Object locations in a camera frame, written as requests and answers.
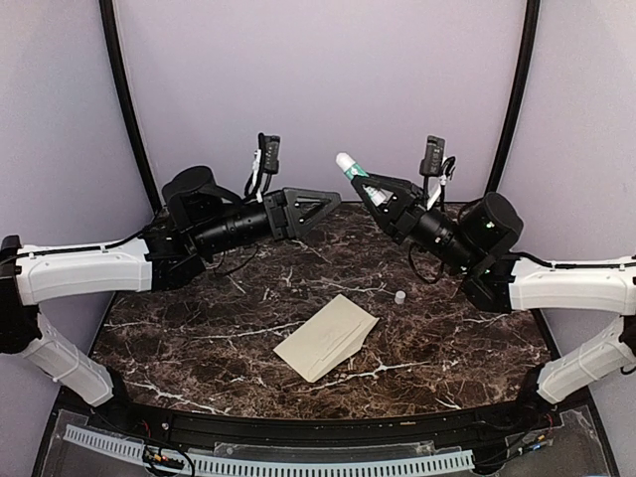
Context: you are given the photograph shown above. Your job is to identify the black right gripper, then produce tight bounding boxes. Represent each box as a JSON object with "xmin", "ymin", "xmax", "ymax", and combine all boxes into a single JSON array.
[{"xmin": 352, "ymin": 171, "xmax": 480, "ymax": 274}]

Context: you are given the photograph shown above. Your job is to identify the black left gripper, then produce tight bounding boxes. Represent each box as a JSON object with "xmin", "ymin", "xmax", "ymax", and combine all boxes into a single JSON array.
[{"xmin": 193, "ymin": 186, "xmax": 342, "ymax": 257}]

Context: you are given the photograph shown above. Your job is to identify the green white glue stick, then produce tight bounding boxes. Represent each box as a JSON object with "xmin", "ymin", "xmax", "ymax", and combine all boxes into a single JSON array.
[{"xmin": 335, "ymin": 152, "xmax": 389, "ymax": 207}]

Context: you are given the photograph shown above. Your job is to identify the white glue stick cap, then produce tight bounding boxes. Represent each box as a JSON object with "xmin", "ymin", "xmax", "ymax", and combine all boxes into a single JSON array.
[{"xmin": 394, "ymin": 290, "xmax": 406, "ymax": 304}]

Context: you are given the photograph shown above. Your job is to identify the cream paper envelope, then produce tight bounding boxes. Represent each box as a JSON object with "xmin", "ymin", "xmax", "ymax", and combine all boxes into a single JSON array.
[{"xmin": 273, "ymin": 294, "xmax": 379, "ymax": 383}]

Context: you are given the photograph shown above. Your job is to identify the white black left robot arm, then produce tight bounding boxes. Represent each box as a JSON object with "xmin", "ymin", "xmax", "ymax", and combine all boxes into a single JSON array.
[{"xmin": 1, "ymin": 166, "xmax": 341, "ymax": 433}]

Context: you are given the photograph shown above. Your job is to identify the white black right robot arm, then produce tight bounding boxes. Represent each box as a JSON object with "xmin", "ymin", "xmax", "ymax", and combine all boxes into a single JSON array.
[{"xmin": 352, "ymin": 175, "xmax": 635, "ymax": 431}]

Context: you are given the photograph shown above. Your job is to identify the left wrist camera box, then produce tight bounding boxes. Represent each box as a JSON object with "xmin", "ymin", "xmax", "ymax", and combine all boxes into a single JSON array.
[{"xmin": 258, "ymin": 133, "xmax": 280, "ymax": 175}]

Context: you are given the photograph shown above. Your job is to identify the black right frame post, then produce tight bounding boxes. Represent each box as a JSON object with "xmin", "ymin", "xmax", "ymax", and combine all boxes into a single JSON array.
[{"xmin": 484, "ymin": 0, "xmax": 541, "ymax": 194}]

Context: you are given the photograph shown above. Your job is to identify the black front rail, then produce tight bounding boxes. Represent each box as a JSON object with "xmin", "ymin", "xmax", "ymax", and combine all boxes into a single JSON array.
[{"xmin": 89, "ymin": 402, "xmax": 550, "ymax": 448}]

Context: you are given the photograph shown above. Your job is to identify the white slotted cable duct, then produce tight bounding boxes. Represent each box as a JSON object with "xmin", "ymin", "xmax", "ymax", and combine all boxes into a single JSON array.
[{"xmin": 63, "ymin": 424, "xmax": 474, "ymax": 477}]

